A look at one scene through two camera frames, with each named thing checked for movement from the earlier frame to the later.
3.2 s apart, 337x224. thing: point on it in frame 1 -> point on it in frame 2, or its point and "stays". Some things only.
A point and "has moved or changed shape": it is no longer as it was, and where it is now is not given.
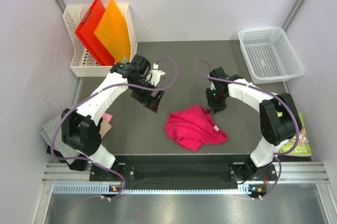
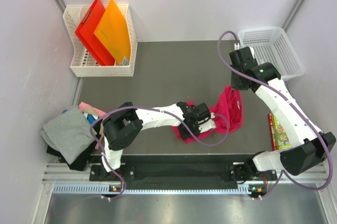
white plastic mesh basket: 268,55 stays
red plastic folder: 85,31 stays
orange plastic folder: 112,32 stays
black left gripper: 148,101 -> 183,135
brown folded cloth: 105,126 stays
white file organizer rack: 83,63 stays
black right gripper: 211,104 -> 236,86
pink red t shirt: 193,127 has moved or changed shape
